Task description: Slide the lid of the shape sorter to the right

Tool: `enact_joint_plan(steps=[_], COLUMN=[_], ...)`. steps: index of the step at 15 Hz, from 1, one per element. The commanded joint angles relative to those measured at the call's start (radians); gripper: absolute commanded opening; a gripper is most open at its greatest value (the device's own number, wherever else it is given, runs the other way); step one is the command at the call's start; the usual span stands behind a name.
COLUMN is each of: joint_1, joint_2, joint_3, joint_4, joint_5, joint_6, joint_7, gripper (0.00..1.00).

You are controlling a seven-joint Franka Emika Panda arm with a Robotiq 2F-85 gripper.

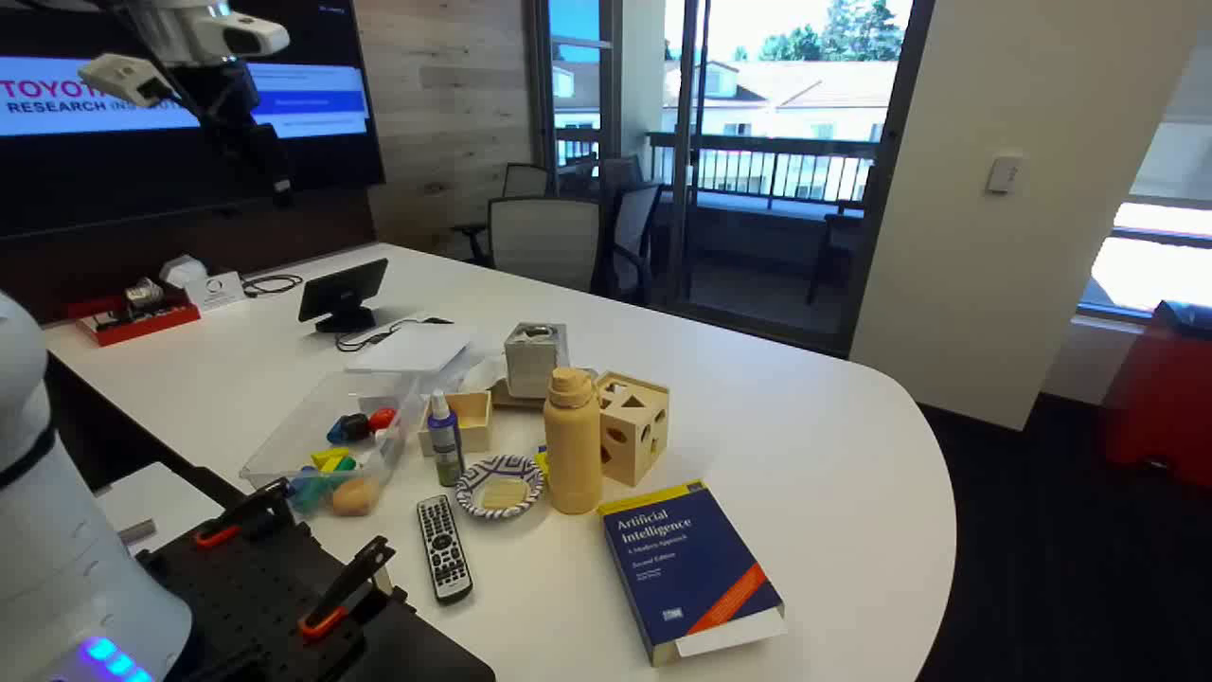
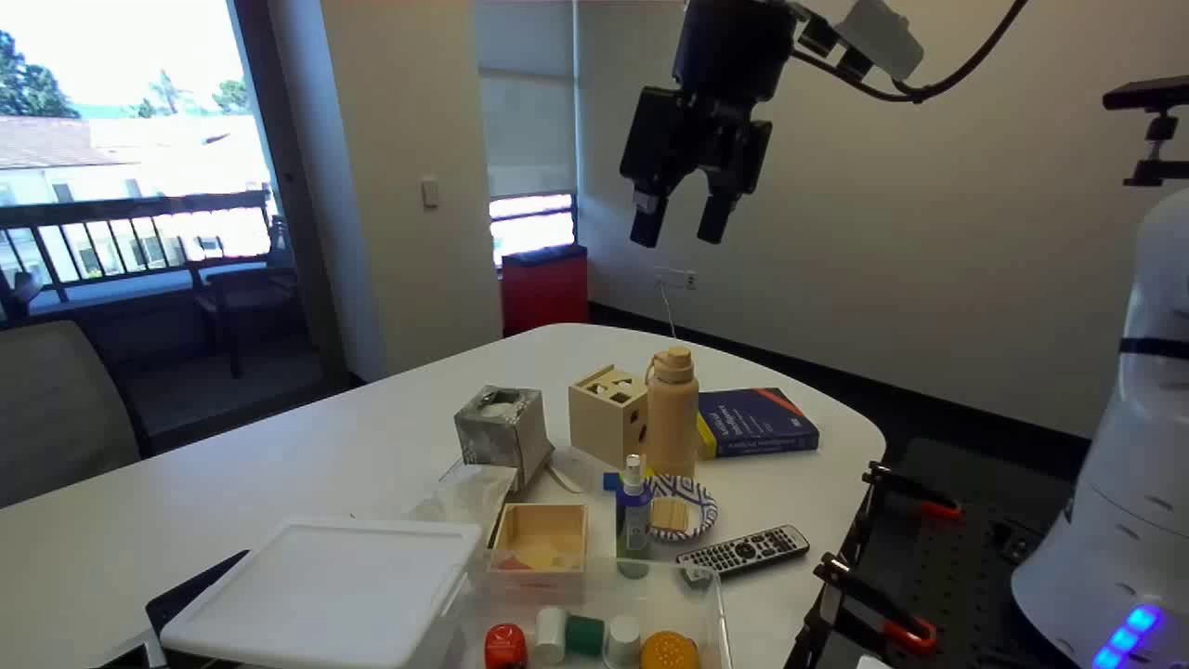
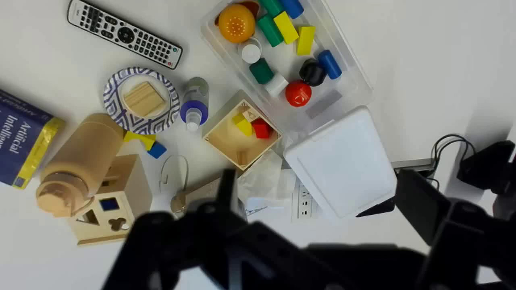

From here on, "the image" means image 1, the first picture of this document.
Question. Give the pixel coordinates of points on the white plastic bin lid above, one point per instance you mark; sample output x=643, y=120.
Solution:
x=412, y=347

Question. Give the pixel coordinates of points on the blue white patterned plate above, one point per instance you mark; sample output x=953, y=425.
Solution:
x=498, y=485

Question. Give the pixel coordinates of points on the wooden shape sorter box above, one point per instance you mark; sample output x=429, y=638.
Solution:
x=628, y=443

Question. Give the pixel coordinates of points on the small bottle with blue label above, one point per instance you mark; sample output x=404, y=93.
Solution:
x=445, y=439

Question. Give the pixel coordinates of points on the dark office chair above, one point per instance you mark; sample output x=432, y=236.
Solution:
x=629, y=234

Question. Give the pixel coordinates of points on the black mounting plate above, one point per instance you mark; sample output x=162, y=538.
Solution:
x=278, y=606

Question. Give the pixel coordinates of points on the white small box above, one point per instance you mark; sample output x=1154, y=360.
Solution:
x=203, y=284

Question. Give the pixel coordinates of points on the red cabinet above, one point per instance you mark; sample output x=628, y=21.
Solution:
x=1159, y=398

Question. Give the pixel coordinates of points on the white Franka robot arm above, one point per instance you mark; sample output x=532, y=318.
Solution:
x=52, y=544

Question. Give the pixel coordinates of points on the black tablet on stand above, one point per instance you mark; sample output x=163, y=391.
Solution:
x=344, y=294

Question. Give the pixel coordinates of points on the green toy block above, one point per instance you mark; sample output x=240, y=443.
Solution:
x=331, y=463

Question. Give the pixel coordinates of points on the dark blue toy piece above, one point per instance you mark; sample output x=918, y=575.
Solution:
x=350, y=429

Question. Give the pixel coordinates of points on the small gray office chair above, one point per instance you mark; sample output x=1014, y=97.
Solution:
x=523, y=179

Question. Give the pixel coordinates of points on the white paper sheet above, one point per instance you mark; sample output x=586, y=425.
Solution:
x=145, y=495

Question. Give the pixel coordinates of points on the orange round toy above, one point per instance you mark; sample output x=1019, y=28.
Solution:
x=354, y=497

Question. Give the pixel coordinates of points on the dark balcony chair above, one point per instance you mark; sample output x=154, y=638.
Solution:
x=840, y=252

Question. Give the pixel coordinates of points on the white wall light switch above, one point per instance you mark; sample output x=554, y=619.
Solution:
x=1005, y=177

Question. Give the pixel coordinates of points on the yellow water bottle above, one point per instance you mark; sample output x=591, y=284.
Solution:
x=572, y=439

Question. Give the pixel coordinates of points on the clear plastic bin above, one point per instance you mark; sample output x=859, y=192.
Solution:
x=304, y=429

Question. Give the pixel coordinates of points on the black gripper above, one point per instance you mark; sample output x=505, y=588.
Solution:
x=231, y=106

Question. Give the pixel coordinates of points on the balcony railing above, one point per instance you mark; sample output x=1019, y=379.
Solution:
x=760, y=172

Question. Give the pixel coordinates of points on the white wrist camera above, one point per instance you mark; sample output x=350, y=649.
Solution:
x=125, y=78

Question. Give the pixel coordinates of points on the blue hardcover book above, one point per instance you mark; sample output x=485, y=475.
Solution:
x=682, y=568

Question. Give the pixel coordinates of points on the red toy piece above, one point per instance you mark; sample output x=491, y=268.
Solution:
x=381, y=419

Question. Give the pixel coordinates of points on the red tray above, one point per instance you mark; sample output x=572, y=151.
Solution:
x=137, y=322

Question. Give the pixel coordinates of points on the gray remote control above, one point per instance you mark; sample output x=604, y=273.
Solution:
x=445, y=552

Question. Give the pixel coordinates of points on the wall television screen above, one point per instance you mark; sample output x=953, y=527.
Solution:
x=77, y=139

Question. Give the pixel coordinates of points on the wooden shape sorter lid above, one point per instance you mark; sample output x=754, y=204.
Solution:
x=634, y=391

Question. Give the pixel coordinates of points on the gray device on tray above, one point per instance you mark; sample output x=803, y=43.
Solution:
x=142, y=294

